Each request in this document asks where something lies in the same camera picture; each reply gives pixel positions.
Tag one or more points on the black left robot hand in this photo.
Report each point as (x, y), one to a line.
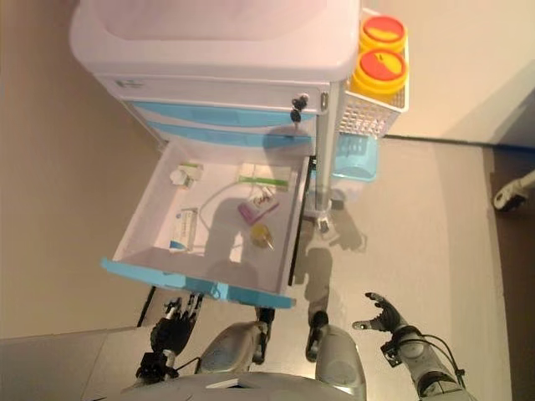
(173, 328)

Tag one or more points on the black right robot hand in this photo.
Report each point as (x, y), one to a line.
(388, 317)

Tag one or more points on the clear bottle of yellow capsules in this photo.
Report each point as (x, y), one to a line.
(261, 236)

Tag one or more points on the blue front medicine drawer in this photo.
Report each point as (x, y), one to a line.
(225, 200)

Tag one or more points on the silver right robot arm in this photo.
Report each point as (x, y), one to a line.
(422, 355)

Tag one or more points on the white and blue medicine box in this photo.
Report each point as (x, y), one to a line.
(184, 227)

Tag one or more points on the purple and white medicine box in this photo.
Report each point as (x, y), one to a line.
(255, 206)

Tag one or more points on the green and white medicine box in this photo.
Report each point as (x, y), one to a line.
(263, 177)

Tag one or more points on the blue front cart drawer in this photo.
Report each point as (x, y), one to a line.
(217, 135)
(209, 113)

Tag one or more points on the grey left robot leg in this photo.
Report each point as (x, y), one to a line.
(234, 342)

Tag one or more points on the grey robot leg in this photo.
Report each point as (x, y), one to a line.
(234, 342)
(334, 355)

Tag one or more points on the grey right robot leg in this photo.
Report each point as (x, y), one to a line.
(334, 355)

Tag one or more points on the grey robot torso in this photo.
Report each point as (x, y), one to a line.
(234, 388)

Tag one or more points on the cart caster wheel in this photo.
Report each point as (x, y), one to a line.
(326, 225)

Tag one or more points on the white tube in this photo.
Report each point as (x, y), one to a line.
(213, 198)

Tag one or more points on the translucent plastic bin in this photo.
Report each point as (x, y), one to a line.
(342, 190)

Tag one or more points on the light blue waste bin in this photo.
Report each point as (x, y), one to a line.
(355, 160)

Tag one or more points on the white mesh cart basket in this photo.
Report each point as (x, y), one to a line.
(363, 115)

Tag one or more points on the black cart keys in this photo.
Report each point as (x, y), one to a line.
(299, 108)

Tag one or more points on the yellow red-lid sharps container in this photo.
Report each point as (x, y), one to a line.
(383, 29)
(380, 71)

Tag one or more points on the white medical cart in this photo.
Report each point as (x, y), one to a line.
(209, 46)

